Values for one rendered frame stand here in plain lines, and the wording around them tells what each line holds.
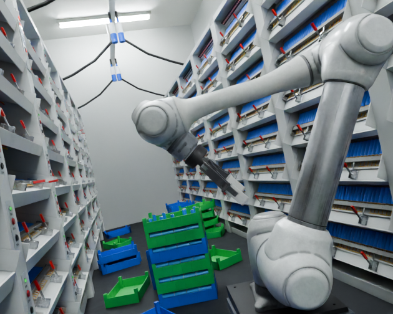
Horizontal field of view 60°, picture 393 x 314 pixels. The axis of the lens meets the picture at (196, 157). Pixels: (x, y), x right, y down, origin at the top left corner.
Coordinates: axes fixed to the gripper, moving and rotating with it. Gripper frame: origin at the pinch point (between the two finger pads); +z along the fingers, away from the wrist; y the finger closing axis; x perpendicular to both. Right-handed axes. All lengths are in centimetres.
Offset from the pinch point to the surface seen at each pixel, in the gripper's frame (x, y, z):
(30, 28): -19, -102, -141
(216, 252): -64, -136, 42
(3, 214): -37, 27, -46
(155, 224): -50, -64, -10
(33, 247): -55, 4, -39
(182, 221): -40, -65, 0
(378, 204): 27, -30, 49
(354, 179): 29, -37, 38
